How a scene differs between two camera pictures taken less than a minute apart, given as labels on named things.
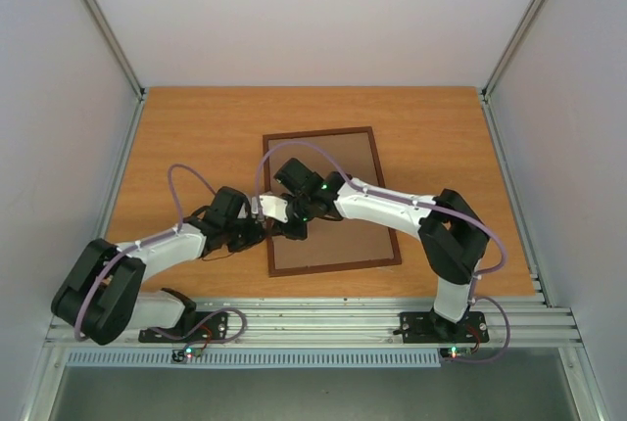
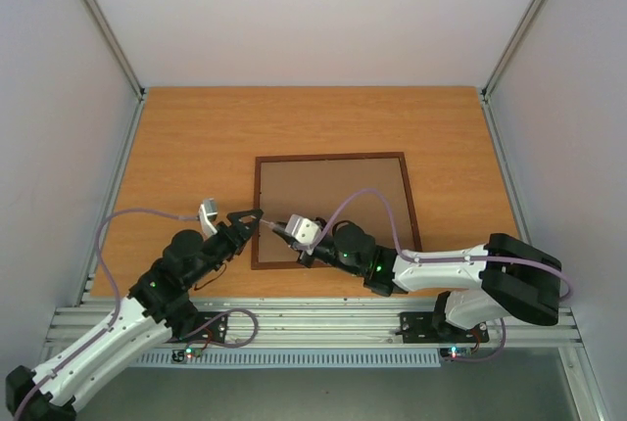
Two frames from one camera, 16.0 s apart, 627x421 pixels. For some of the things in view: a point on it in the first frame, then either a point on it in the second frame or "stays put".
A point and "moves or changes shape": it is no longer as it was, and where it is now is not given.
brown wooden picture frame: [356, 242] moves or changes shape
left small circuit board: [179, 355] stays put
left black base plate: [192, 326] stays put
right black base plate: [426, 327] stays put
